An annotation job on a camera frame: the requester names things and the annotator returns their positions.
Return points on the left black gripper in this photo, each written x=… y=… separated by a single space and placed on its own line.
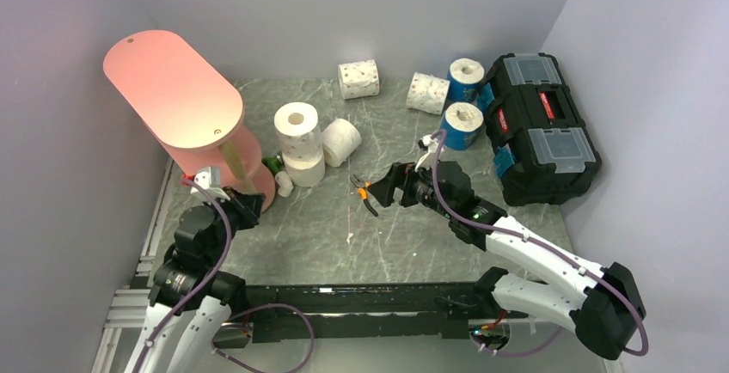
x=248 y=206

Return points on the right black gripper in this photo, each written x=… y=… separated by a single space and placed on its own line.
x=401 y=175

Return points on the blue roll front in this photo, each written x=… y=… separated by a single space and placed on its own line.
x=462 y=122

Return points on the blue roll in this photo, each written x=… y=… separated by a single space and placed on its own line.
x=462 y=122
x=465 y=76

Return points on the floral paper roll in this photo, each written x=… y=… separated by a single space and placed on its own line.
x=298 y=131
x=358 y=79
x=427 y=93

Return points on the pink three-tier shelf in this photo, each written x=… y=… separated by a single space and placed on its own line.
x=195 y=114

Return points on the white pipe elbow fitting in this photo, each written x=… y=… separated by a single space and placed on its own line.
x=284 y=184

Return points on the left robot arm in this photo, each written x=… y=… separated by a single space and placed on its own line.
x=191 y=297

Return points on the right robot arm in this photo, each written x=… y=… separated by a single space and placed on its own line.
x=600 y=304

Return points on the green pipe fitting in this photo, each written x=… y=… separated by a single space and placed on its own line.
x=274 y=164

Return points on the white paper roll lying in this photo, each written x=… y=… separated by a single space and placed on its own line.
x=339 y=140

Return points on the white paper roll stacked bottom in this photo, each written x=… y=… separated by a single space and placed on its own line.
x=305 y=173

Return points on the floral paper roll stacked top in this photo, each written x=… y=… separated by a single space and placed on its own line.
x=298 y=131

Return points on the black plastic toolbox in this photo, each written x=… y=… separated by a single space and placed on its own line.
x=542 y=152

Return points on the orange handled pliers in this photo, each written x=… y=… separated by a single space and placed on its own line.
x=362 y=190

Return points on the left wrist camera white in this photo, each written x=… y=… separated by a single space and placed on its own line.
x=209 y=179

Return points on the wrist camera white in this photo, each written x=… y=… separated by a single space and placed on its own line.
x=209 y=179
x=429 y=145

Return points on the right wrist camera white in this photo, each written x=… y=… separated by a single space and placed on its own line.
x=429 y=145

